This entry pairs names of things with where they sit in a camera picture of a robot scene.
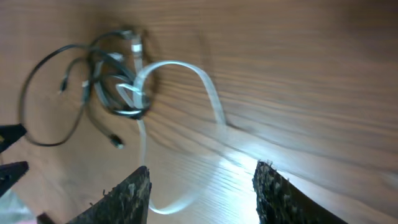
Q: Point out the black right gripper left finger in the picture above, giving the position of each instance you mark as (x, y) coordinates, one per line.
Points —
(126, 203)

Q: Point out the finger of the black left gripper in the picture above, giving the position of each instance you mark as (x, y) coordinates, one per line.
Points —
(10, 174)
(11, 134)

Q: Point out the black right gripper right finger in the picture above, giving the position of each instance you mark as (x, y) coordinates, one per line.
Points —
(280, 202)

